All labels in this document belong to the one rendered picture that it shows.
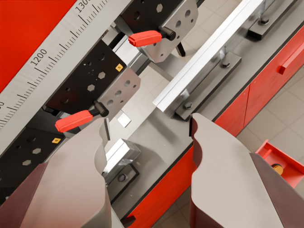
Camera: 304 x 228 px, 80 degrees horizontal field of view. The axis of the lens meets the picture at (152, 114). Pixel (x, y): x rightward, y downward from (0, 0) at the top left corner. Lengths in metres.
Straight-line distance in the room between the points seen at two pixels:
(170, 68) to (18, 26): 0.61
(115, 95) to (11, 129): 0.20
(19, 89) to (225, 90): 0.61
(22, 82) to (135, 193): 0.56
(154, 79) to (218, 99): 1.26
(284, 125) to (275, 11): 0.94
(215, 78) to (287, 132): 0.99
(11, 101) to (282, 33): 0.81
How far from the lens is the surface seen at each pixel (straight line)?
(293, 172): 0.85
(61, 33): 0.32
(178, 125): 0.71
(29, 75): 0.33
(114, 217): 0.65
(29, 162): 0.46
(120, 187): 0.75
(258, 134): 1.57
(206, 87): 0.70
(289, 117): 1.63
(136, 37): 0.34
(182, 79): 0.66
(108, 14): 0.34
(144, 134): 0.75
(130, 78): 0.42
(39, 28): 0.31
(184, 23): 0.46
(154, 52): 0.43
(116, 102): 0.43
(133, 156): 0.72
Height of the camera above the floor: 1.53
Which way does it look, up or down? 60 degrees down
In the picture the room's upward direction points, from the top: 54 degrees counter-clockwise
